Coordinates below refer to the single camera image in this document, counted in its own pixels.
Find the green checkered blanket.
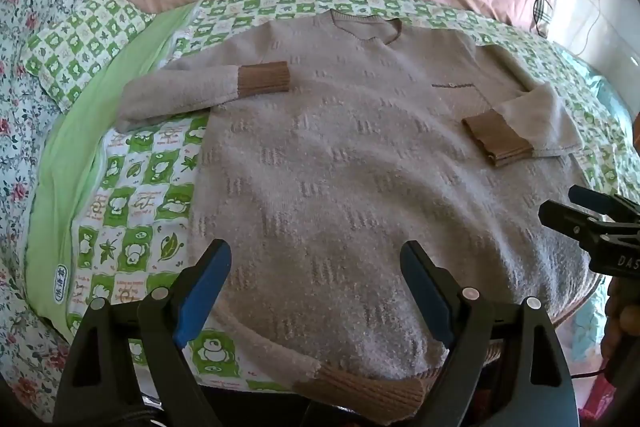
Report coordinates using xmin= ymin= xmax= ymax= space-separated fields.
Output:
xmin=25 ymin=0 xmax=640 ymax=395

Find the beige knit sweater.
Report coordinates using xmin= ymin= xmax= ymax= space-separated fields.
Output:
xmin=115 ymin=9 xmax=606 ymax=425

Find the white cable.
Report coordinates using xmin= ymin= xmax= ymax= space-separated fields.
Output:
xmin=570 ymin=0 xmax=607 ymax=58

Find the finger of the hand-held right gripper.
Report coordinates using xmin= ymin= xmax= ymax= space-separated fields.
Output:
xmin=539 ymin=199 xmax=621 ymax=250
xmin=567 ymin=184 xmax=640 ymax=222

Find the floral bed sheet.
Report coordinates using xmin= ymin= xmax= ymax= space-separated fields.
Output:
xmin=0 ymin=0 xmax=131 ymax=418

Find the person's right hand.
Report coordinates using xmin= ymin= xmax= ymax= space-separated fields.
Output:
xmin=600 ymin=278 xmax=640 ymax=370

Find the green checkered pillow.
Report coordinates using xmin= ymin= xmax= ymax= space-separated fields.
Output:
xmin=22 ymin=0 xmax=156 ymax=112

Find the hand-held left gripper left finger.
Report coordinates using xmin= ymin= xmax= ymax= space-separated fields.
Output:
xmin=52 ymin=238 xmax=233 ymax=427

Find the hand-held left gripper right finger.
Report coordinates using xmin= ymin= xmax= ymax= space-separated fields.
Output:
xmin=400 ymin=239 xmax=581 ymax=427

